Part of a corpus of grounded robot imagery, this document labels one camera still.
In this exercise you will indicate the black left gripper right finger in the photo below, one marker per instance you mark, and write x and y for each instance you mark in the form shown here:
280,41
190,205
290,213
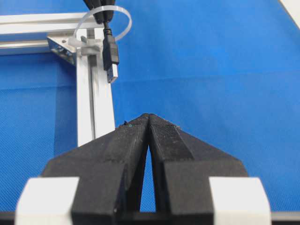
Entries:
198,184

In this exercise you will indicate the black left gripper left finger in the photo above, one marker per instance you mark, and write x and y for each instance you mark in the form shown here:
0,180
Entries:
91,184

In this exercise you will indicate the blue mat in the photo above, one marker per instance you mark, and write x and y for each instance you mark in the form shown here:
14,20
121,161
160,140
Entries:
225,71

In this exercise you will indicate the aluminium extrusion frame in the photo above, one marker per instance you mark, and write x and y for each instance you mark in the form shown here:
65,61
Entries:
27,35

